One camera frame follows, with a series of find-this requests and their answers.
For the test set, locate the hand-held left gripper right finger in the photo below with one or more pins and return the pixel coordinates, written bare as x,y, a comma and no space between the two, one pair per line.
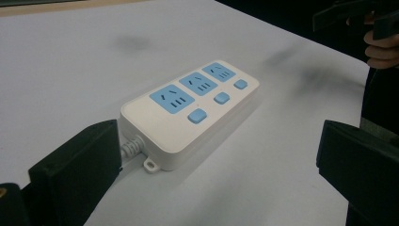
360,163

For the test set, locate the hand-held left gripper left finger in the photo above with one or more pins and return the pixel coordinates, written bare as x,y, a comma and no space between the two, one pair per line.
78,169

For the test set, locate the white power strip blue sockets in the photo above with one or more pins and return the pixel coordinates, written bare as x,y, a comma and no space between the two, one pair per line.
188,116

